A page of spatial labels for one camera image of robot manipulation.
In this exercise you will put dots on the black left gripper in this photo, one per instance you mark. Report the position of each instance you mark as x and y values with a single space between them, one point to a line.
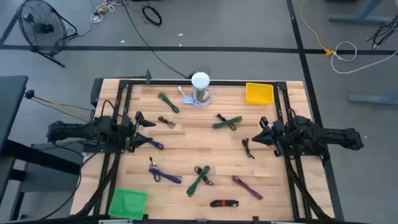
130 137

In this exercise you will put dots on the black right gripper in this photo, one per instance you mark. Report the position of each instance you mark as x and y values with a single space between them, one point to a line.
278 137

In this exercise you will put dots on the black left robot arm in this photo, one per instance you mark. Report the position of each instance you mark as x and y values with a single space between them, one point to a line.
71 130

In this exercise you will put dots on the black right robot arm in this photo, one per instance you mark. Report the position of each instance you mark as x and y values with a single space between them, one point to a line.
335 137

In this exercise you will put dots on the yellow plastic basket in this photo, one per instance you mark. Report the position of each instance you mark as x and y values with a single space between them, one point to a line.
259 93

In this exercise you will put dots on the green plastic basket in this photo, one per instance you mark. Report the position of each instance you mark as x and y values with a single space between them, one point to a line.
127 203

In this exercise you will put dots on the white mushroom table lamp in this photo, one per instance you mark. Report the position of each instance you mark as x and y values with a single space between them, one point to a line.
200 80

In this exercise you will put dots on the grey desk foot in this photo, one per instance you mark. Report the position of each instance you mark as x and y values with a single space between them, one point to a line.
373 99

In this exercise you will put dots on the yellow rod with black knob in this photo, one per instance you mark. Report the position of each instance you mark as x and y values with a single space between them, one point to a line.
29 94

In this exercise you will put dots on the black desk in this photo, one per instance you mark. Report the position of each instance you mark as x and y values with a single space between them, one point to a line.
11 102

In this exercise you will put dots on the black floor fan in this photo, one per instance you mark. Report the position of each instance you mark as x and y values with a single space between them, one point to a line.
43 28

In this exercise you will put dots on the grey desk leg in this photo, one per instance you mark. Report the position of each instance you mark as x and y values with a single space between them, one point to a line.
357 19

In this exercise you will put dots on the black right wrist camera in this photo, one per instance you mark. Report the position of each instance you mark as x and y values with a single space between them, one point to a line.
264 122

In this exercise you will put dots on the black aluminium table frame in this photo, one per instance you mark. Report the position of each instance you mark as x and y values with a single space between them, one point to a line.
161 82

